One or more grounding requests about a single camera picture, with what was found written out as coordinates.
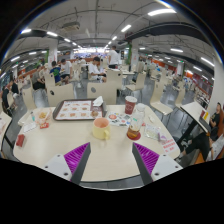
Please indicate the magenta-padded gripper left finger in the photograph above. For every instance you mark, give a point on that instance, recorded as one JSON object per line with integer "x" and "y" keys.
{"x": 58, "y": 166}

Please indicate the dark tray with paper liner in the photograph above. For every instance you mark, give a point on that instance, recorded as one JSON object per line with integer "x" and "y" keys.
{"x": 76, "y": 110}

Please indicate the person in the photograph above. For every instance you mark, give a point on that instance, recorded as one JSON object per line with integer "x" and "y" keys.
{"x": 14, "y": 87}
{"x": 114, "y": 57}
{"x": 206, "y": 136}
{"x": 38, "y": 80}
{"x": 55, "y": 72}
{"x": 66, "y": 70}
{"x": 95, "y": 70}
{"x": 6, "y": 98}

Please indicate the pale yellow mug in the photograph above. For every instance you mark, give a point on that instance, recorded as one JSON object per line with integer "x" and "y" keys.
{"x": 101, "y": 128}

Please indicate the red paper cup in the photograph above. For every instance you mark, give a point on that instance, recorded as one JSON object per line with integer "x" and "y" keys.
{"x": 130, "y": 106}

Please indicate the white leaflet with red print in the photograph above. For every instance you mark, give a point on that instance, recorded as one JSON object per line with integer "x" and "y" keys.
{"x": 169, "y": 146}

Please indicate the small red sauce packet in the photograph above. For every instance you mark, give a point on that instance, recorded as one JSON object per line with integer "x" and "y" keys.
{"x": 44, "y": 125}

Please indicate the group of beige chairs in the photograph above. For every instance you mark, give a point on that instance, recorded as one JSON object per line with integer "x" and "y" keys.
{"x": 100, "y": 91}

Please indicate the group of ceiling lights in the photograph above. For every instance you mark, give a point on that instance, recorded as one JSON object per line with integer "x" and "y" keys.
{"x": 161, "y": 12}

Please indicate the colourful printed sticker sheet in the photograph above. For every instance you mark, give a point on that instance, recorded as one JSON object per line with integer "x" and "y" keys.
{"x": 119, "y": 118}

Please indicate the crumpled white napkin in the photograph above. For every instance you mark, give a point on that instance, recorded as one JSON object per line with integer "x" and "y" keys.
{"x": 98, "y": 101}

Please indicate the clear white-capped drink bottle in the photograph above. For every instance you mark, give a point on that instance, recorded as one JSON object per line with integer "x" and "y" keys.
{"x": 135, "y": 125}

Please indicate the small teal bottle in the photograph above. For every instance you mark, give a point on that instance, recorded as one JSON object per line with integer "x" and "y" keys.
{"x": 33, "y": 116}

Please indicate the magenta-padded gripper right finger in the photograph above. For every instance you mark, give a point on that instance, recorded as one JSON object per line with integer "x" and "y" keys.
{"x": 166, "y": 166}

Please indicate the ceiling air conditioner unit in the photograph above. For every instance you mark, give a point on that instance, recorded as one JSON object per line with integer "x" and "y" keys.
{"x": 71, "y": 26}

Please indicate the small red pouch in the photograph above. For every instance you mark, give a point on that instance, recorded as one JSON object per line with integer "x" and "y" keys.
{"x": 20, "y": 140}

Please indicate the neighbouring beige table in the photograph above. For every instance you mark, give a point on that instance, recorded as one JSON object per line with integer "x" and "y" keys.
{"x": 195, "y": 115}
{"x": 4, "y": 128}

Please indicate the clear plastic bag with food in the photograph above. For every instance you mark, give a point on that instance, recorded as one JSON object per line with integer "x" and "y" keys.
{"x": 44, "y": 116}

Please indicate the flat round red coaster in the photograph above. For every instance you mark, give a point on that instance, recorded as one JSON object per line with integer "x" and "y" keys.
{"x": 137, "y": 137}

